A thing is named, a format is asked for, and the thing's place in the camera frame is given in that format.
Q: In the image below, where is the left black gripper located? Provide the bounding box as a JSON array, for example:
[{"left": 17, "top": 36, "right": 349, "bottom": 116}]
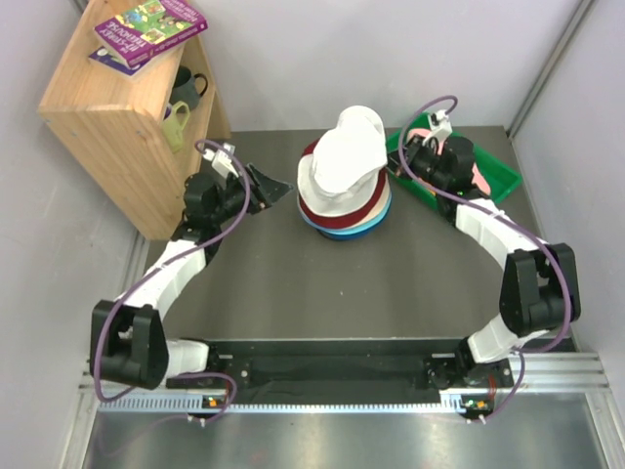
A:
[{"left": 210, "top": 163, "right": 294, "bottom": 226}]

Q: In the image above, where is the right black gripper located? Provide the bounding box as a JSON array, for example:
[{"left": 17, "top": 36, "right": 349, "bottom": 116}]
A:
[{"left": 378, "top": 135, "right": 450, "bottom": 192}]

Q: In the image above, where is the beige bucket hat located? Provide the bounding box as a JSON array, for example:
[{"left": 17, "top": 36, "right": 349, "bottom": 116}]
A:
[{"left": 295, "top": 180, "right": 394, "bottom": 231}]

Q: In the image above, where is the white hat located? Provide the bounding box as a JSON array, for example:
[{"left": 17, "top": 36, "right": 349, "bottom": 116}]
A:
[{"left": 297, "top": 106, "right": 387, "bottom": 218}]

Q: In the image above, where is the medium blue bucket hat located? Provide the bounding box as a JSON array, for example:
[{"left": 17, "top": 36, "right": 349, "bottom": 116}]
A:
[{"left": 299, "top": 201, "right": 391, "bottom": 234}]

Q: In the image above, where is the dark red hat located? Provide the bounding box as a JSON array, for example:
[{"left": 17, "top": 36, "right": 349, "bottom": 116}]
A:
[{"left": 298, "top": 169, "right": 388, "bottom": 228}]

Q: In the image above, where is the cyan bucket hat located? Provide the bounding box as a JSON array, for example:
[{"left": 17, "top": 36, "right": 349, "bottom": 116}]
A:
[{"left": 300, "top": 210, "right": 390, "bottom": 240}]

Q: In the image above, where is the dark blue bucket hat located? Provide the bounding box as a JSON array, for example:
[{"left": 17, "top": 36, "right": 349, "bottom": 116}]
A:
[{"left": 316, "top": 229, "right": 372, "bottom": 241}]

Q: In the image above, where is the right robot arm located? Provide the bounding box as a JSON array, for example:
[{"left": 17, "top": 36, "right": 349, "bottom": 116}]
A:
[{"left": 389, "top": 129, "right": 581, "bottom": 387}]

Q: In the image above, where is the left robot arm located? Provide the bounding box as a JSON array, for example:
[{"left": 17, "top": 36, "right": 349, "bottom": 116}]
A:
[{"left": 90, "top": 164, "right": 293, "bottom": 390}]

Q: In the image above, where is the pink hat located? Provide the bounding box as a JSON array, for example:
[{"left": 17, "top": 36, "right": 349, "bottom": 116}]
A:
[{"left": 406, "top": 128, "right": 491, "bottom": 195}]

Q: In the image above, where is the green plastic tray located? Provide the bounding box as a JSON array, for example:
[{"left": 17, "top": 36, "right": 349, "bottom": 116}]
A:
[{"left": 386, "top": 112, "right": 522, "bottom": 210}]

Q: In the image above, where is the light green mug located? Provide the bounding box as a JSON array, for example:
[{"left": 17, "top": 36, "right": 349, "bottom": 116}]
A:
[{"left": 161, "top": 101, "right": 190, "bottom": 152}]

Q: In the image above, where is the dark green mug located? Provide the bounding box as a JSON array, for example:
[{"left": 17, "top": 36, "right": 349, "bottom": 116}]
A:
[{"left": 169, "top": 65, "right": 209, "bottom": 110}]

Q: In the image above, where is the wooden shelf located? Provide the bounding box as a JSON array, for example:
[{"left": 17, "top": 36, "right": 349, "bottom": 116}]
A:
[{"left": 38, "top": 1, "right": 231, "bottom": 240}]

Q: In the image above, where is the purple book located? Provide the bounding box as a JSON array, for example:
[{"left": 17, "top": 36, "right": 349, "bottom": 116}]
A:
[
  {"left": 94, "top": 0, "right": 208, "bottom": 68},
  {"left": 88, "top": 47, "right": 145, "bottom": 77}
]

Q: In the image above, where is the lower purple book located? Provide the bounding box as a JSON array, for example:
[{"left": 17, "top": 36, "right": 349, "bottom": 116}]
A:
[{"left": 88, "top": 47, "right": 145, "bottom": 77}]

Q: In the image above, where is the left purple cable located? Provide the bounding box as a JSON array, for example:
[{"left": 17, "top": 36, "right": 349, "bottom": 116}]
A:
[{"left": 93, "top": 139, "right": 253, "bottom": 424}]

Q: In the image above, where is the purple cable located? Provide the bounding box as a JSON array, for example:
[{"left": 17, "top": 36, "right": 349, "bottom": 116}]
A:
[
  {"left": 93, "top": 139, "right": 253, "bottom": 424},
  {"left": 398, "top": 96, "right": 572, "bottom": 424}
]

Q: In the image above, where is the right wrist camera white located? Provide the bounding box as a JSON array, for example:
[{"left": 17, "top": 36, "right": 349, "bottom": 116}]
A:
[{"left": 423, "top": 110, "right": 452, "bottom": 150}]

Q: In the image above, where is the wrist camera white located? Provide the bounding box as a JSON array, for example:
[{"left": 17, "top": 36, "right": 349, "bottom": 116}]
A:
[
  {"left": 423, "top": 110, "right": 452, "bottom": 150},
  {"left": 202, "top": 143, "right": 239, "bottom": 180}
]

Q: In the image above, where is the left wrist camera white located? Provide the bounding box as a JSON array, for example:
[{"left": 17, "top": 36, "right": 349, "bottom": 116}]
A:
[{"left": 202, "top": 143, "right": 239, "bottom": 180}]

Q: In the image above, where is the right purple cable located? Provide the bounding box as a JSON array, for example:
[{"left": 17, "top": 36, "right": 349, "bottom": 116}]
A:
[{"left": 398, "top": 96, "right": 572, "bottom": 424}]

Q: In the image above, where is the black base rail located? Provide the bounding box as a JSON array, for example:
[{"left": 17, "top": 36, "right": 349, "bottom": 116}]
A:
[{"left": 206, "top": 338, "right": 513, "bottom": 389}]

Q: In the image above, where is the aluminium frame rail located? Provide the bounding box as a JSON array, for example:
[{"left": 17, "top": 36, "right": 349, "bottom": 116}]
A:
[{"left": 96, "top": 353, "right": 609, "bottom": 421}]

